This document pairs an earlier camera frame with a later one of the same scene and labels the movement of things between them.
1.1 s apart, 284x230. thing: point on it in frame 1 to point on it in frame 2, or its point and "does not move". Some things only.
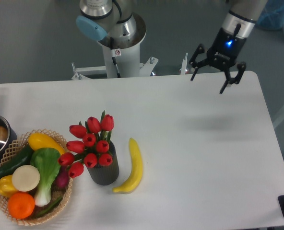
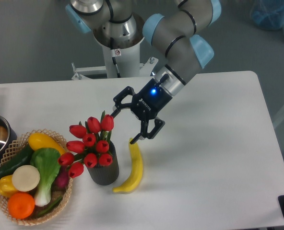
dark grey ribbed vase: (107, 175) does not move
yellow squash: (38, 141) does not move
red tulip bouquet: (91, 145) does not move
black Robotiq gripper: (225, 48) to (147, 103)
